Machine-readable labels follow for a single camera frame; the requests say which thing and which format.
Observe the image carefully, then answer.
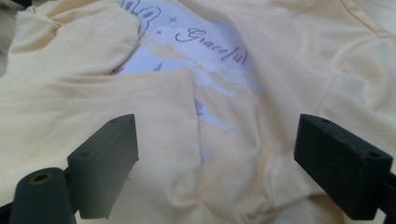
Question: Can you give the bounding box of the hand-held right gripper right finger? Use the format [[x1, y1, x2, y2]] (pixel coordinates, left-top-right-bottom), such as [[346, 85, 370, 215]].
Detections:
[[293, 113, 394, 221]]

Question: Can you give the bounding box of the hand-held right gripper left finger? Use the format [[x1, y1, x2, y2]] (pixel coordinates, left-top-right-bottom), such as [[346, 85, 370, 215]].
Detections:
[[66, 113, 140, 220]]

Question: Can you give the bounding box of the pale yellow shirt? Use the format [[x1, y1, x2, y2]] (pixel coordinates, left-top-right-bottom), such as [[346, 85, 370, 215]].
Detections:
[[0, 0, 396, 224]]

